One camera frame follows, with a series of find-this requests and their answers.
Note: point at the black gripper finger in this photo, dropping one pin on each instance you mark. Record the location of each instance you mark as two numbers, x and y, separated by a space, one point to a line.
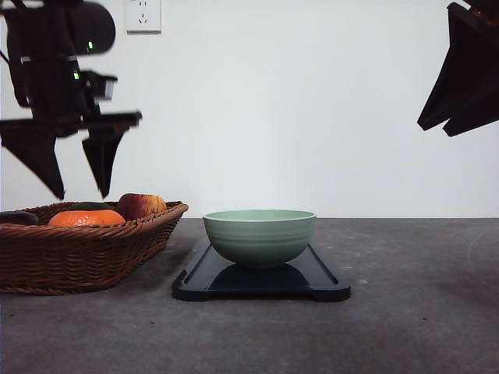
480 111
471 69

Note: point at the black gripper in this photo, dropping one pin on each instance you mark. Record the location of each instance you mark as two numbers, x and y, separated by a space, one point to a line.
55 90

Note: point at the light green bowl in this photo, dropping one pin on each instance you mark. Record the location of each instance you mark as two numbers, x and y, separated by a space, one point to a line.
259 237

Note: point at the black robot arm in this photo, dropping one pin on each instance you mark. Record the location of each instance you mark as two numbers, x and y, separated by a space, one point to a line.
44 40

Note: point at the brown wicker basket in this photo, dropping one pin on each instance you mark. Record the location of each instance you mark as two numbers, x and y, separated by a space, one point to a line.
54 259

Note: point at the green avocado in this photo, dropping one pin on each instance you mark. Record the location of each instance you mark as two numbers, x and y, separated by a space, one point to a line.
74 206

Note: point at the orange mandarin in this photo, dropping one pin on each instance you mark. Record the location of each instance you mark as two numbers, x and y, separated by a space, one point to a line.
76 218

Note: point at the red yellow apple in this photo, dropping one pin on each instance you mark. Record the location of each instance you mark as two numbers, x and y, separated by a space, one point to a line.
133 206

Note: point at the dark purple plum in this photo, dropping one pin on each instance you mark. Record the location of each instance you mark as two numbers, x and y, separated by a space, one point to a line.
18 217

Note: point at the dark teal rectangular tray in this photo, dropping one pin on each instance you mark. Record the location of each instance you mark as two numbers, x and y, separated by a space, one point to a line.
309 276

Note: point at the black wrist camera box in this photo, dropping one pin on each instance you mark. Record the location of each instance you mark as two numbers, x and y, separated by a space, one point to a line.
97 85

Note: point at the white wall socket left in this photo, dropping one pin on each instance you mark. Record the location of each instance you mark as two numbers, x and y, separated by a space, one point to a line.
143 18

